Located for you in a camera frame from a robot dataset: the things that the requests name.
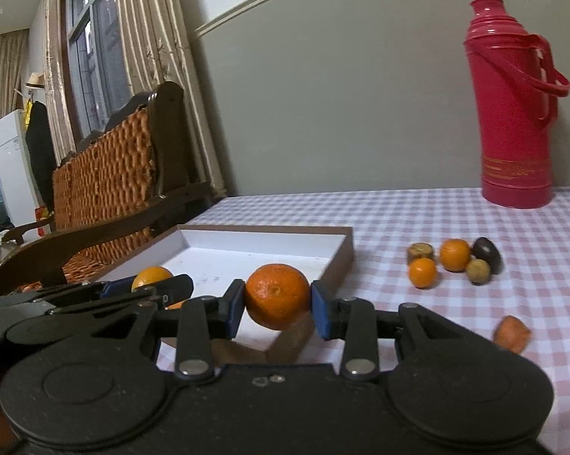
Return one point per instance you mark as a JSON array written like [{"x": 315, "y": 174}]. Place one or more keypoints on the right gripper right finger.
[{"x": 354, "y": 323}]

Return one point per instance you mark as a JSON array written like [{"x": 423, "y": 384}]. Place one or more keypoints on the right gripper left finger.
[{"x": 201, "y": 320}]

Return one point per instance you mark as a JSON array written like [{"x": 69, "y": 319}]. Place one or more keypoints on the large front tangerine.
[{"x": 277, "y": 296}]

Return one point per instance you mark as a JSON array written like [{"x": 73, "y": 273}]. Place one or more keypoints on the small kumquat orange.
[{"x": 422, "y": 273}]

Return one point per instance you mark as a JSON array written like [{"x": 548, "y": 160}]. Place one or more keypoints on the medium back tangerine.
[{"x": 454, "y": 254}]

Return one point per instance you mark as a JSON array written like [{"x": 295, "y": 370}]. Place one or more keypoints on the carrot piece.
[{"x": 513, "y": 335}]

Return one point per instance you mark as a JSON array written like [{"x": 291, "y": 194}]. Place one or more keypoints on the brown white cardboard box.
[{"x": 214, "y": 256}]

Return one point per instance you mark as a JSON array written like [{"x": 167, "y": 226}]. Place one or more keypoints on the wooden wicker sofa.
[{"x": 124, "y": 190}]

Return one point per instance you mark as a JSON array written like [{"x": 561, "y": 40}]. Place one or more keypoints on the white refrigerator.
[{"x": 17, "y": 183}]

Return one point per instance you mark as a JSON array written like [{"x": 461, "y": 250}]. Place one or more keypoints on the black hanging coat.
[{"x": 41, "y": 153}]

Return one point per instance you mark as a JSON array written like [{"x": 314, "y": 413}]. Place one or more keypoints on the yellow hanging garment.
[{"x": 26, "y": 113}]

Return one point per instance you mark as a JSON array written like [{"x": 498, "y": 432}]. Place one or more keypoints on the straw hat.
[{"x": 35, "y": 81}]

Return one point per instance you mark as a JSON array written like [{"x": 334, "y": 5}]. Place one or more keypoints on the far beige curtain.
[{"x": 13, "y": 49}]

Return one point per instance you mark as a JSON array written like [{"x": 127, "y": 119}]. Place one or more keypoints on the beige striped curtain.
[{"x": 156, "y": 49}]

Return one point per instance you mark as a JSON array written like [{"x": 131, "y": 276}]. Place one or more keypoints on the red thermos flask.
[{"x": 517, "y": 89}]

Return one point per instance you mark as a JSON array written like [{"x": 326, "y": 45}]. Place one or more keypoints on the window with dark frame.
[{"x": 96, "y": 63}]

